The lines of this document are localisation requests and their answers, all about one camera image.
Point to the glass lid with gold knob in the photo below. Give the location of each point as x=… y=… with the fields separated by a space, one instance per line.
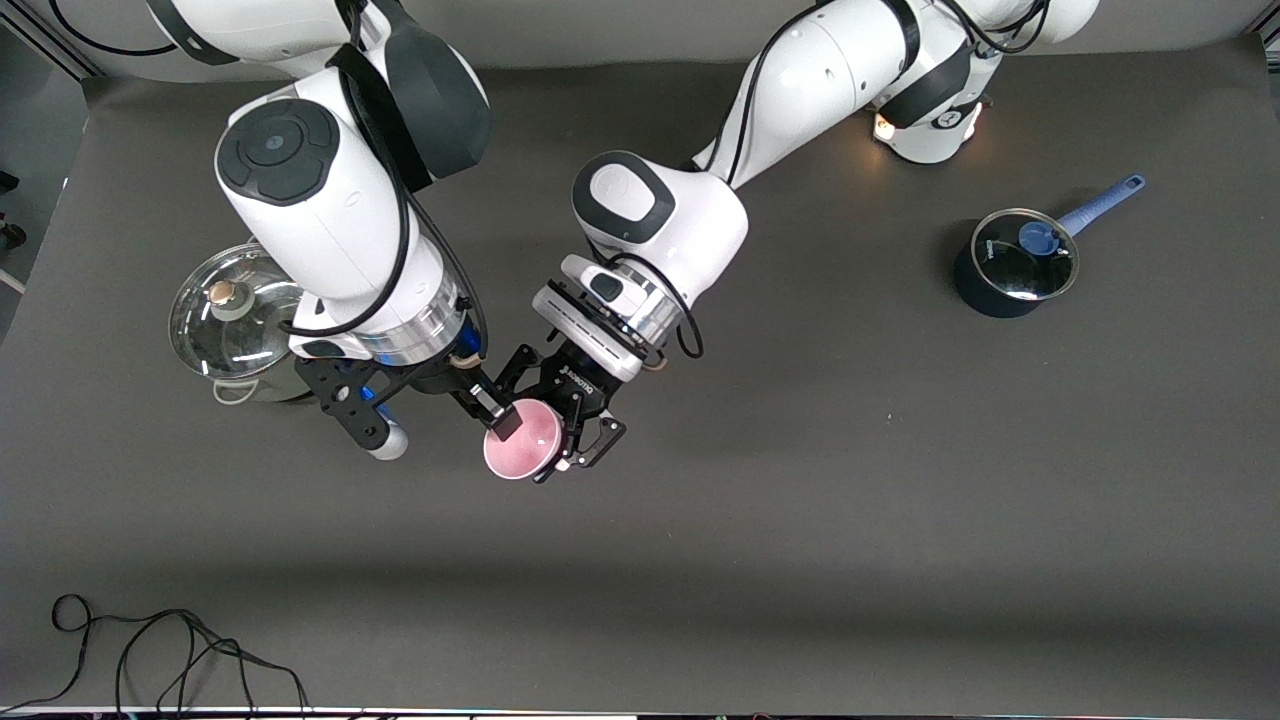
x=220 y=330

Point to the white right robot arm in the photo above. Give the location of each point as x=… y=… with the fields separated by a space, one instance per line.
x=330 y=210

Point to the aluminium frame rail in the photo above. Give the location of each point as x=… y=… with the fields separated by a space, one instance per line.
x=60 y=45

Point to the dark blue saucepan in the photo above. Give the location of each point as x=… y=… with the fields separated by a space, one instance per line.
x=985 y=300

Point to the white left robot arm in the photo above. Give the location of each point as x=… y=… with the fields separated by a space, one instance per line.
x=820 y=80

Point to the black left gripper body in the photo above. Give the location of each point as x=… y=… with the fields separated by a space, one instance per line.
x=578 y=384

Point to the black caster wheel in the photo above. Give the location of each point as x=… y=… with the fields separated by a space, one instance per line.
x=12 y=237

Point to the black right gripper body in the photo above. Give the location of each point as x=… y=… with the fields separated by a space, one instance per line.
x=447 y=377

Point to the glass lid with blue knob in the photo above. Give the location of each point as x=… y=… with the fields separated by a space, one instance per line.
x=1000 y=265

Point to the pink cup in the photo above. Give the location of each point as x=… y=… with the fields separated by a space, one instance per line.
x=525 y=455

